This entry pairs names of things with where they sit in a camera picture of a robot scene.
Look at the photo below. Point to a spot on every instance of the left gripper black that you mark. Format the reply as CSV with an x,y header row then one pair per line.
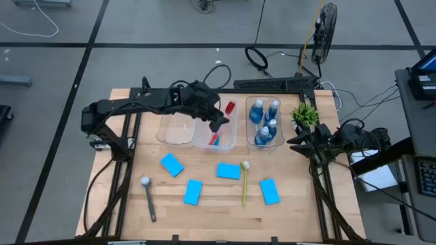
x,y
201,100

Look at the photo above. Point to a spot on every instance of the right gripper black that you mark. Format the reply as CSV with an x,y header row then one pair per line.
x,y
325,143

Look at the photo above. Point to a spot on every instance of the red and white dish brush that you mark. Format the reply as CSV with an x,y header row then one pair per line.
x,y
230,107

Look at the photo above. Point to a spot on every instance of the tall clear plastic tub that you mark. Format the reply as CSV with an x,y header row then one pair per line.
x,y
203,137

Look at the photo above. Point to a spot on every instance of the blue dish soap bottle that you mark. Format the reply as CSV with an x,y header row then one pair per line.
x,y
271,128
263,136
272,110
256,111

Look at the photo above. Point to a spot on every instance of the blue rectangular sponge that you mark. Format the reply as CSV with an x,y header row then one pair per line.
x,y
228,171
172,165
193,192
270,191

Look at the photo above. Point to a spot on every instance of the yellow-green dish brush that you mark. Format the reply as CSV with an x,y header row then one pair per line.
x,y
244,187

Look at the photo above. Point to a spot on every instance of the grey dish brush white head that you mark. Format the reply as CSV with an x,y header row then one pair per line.
x,y
145,180

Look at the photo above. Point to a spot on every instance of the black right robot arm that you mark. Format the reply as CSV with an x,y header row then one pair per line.
x,y
354,139

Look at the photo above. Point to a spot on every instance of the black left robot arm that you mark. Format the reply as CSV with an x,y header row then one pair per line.
x,y
143,102

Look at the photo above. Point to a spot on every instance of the green plant in white pot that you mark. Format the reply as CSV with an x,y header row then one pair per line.
x,y
304,114

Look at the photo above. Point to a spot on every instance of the black perforated equipment case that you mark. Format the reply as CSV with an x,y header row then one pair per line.
x,y
272,83

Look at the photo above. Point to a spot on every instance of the white box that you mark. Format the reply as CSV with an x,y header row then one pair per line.
x,y
378,177

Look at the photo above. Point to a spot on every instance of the black beam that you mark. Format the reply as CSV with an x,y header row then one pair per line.
x,y
398,149

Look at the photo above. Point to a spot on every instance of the black table clamp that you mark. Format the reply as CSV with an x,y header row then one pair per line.
x,y
274,240
175,239

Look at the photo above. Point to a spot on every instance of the grey desk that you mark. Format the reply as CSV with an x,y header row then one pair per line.
x,y
413,129

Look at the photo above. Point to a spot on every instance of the black floor fan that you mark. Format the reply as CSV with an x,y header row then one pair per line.
x,y
327,30

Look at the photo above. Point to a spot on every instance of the black keyboard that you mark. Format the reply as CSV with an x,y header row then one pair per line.
x,y
428,177

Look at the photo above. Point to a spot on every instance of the black laptop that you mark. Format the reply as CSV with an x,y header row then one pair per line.
x,y
425,81

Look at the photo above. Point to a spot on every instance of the grey floor bar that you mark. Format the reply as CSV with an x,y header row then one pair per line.
x,y
15,81

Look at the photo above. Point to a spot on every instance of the grey cart base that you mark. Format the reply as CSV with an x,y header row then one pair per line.
x,y
42,2

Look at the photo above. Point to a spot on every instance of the black floor object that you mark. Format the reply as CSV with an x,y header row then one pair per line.
x,y
4,115

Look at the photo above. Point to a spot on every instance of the black aluminium table frame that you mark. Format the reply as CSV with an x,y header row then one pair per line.
x,y
259,90

